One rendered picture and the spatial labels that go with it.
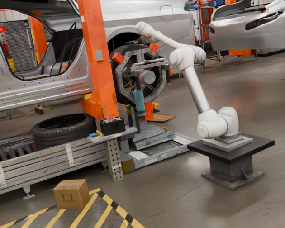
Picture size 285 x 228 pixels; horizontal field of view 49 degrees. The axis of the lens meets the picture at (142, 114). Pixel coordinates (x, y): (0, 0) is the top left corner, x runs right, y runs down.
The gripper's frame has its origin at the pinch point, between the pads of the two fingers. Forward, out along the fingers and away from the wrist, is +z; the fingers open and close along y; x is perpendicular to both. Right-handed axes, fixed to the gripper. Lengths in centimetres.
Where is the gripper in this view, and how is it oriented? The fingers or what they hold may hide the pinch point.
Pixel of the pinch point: (128, 43)
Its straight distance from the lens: 327.7
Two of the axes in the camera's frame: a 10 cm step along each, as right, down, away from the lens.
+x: -2.9, -9.1, -3.1
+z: -7.7, 0.3, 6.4
